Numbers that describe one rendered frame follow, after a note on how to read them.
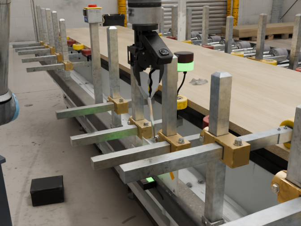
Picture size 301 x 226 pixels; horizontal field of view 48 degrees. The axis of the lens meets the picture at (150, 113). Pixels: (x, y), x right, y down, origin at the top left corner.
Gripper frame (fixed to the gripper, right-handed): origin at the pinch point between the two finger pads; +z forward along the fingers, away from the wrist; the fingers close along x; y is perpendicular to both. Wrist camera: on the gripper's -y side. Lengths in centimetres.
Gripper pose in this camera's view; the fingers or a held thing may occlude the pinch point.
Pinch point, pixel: (149, 96)
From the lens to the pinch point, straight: 98.5
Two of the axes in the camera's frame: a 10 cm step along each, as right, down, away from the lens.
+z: 0.1, 9.4, 3.5
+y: -4.3, -3.1, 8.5
